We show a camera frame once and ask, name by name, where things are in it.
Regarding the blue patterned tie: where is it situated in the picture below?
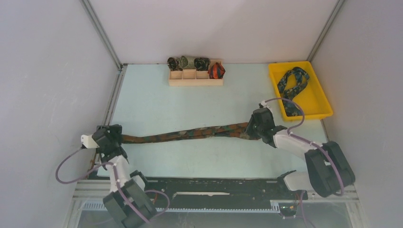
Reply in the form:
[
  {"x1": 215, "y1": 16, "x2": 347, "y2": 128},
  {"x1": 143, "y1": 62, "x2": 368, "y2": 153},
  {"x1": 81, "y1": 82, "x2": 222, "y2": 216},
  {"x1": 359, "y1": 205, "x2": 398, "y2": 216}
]
[{"x1": 277, "y1": 67, "x2": 310, "y2": 116}]

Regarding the yellow plastic tray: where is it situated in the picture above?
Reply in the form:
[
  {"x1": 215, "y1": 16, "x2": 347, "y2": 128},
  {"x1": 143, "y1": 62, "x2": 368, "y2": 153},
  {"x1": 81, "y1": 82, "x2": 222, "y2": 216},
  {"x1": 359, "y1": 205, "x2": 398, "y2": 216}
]
[{"x1": 268, "y1": 61, "x2": 333, "y2": 121}]

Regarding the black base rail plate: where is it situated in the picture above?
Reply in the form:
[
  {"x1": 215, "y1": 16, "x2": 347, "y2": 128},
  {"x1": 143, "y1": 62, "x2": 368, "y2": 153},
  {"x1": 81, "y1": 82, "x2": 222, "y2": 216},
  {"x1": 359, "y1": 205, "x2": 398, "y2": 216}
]
[{"x1": 145, "y1": 177, "x2": 300, "y2": 211}]

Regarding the dark patterned rolled tie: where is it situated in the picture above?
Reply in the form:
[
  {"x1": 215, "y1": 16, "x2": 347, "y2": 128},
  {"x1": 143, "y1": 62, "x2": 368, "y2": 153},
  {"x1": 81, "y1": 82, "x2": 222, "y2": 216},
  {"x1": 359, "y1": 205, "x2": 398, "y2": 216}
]
[{"x1": 167, "y1": 57, "x2": 182, "y2": 71}]

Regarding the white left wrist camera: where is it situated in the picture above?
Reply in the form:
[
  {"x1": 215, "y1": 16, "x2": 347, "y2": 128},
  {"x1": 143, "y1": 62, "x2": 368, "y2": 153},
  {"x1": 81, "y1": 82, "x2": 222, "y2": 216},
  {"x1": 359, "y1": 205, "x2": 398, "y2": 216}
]
[{"x1": 81, "y1": 134, "x2": 99, "y2": 149}]

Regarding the wooden compartment box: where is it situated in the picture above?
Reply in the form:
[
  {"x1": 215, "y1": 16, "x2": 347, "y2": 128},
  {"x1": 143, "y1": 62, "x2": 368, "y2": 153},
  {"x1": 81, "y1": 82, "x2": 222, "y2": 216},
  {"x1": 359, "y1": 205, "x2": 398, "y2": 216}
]
[{"x1": 168, "y1": 69, "x2": 224, "y2": 86}]

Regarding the orange navy rolled tie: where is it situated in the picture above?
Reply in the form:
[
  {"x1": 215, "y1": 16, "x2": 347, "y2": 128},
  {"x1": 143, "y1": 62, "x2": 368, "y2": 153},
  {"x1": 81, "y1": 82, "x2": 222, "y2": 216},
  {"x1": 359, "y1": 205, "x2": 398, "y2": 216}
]
[{"x1": 208, "y1": 62, "x2": 226, "y2": 79}]

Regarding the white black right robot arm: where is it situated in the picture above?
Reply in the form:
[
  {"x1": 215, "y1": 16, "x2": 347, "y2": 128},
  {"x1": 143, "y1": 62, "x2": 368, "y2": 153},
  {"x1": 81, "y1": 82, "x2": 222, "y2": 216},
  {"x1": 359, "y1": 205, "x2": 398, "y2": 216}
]
[{"x1": 246, "y1": 107, "x2": 355, "y2": 199}]

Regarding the aluminium frame rail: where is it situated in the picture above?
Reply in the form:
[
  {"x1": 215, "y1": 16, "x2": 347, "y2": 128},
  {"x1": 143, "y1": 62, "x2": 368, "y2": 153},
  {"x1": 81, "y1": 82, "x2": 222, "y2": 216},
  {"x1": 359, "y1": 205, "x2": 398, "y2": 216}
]
[{"x1": 73, "y1": 177, "x2": 359, "y2": 212}]

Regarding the black green rolled tie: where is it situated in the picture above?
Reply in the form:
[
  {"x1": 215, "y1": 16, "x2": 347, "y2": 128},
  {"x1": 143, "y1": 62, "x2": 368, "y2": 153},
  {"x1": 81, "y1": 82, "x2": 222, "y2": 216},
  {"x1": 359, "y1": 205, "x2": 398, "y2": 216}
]
[{"x1": 194, "y1": 57, "x2": 211, "y2": 71}]

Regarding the olive green rolled tie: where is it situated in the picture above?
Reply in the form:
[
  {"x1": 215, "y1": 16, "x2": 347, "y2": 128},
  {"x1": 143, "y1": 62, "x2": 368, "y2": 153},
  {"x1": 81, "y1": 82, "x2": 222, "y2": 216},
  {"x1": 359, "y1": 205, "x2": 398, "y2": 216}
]
[{"x1": 179, "y1": 56, "x2": 196, "y2": 69}]

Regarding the brown green patterned tie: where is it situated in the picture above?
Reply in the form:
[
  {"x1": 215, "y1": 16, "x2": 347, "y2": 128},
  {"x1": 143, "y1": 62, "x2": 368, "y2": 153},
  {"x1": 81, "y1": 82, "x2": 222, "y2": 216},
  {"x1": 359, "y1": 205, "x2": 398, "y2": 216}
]
[{"x1": 122, "y1": 122, "x2": 260, "y2": 144}]

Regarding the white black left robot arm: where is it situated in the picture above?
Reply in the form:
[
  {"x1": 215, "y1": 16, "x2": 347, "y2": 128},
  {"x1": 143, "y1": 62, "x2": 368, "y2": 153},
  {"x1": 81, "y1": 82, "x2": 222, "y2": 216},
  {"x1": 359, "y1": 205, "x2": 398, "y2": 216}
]
[{"x1": 91, "y1": 124, "x2": 157, "y2": 228}]

